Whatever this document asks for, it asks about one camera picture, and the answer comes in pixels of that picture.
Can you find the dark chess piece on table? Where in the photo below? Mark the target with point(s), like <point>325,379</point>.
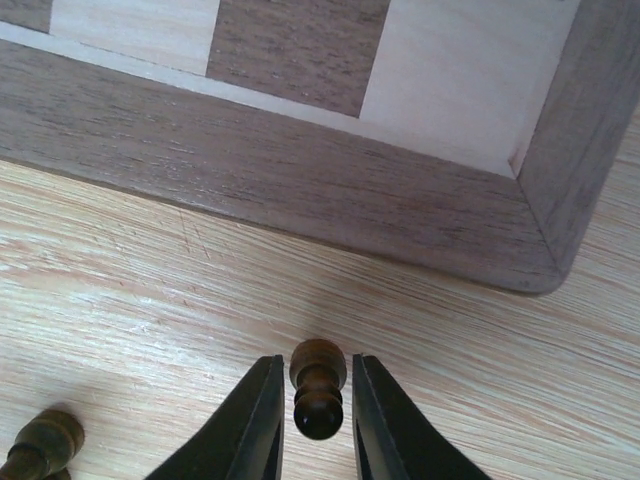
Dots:
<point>44,447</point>

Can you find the wooden folding chess board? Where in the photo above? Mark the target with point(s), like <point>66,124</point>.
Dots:
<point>471,137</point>

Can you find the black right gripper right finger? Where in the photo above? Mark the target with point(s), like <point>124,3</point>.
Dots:
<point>392,438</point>

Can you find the dark pawn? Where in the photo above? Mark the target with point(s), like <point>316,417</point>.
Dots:
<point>318,373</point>

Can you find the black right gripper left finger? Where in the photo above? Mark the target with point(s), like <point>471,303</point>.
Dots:
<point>244,437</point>

